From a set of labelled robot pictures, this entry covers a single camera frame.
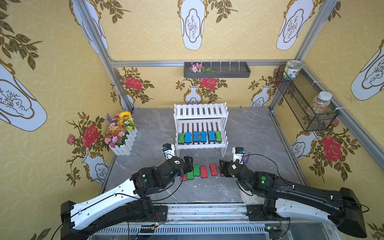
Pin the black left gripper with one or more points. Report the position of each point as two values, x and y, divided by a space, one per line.
186 165

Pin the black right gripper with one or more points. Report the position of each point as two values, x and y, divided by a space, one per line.
226 167

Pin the green eraser top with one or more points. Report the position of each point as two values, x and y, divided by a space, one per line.
197 170
190 176

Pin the green eraser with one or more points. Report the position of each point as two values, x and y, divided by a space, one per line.
197 170
181 138
190 176
219 137

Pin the blue eraser bottom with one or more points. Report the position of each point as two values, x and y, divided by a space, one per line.
196 137
188 138
203 137
212 136

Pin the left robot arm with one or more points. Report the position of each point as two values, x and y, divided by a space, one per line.
129 201

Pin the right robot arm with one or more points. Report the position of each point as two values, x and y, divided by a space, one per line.
290 200

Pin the white slatted wooden shelf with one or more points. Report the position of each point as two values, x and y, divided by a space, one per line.
201 118

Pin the white gardening glove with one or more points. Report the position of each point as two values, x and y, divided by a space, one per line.
250 199

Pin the artificial flowers in white planter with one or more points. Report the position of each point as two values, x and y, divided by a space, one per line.
121 134

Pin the pink flower in tray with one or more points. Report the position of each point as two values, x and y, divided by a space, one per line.
199 68

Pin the jar of colourful beads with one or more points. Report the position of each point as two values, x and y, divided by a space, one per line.
320 103

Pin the jar with green label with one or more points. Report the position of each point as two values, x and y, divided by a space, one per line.
291 70

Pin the purple garden fork pink handle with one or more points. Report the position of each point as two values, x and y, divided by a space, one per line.
246 158

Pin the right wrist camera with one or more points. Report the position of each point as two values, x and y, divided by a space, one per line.
238 154

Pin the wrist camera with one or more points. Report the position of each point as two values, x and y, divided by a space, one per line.
238 154
169 151

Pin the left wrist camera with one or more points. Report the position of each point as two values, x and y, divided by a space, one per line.
169 151

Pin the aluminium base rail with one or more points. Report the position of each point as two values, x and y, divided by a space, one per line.
203 219

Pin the grey wall tray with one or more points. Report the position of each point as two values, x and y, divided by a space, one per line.
222 69

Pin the black wire wall basket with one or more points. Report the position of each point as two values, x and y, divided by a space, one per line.
299 95

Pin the aluminium frame post right rear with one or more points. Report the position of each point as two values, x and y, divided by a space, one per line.
296 18

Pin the aluminium frame post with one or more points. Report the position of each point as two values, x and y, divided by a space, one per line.
296 18
87 17

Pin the aluminium frame post left rear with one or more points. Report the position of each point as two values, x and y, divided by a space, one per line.
87 17

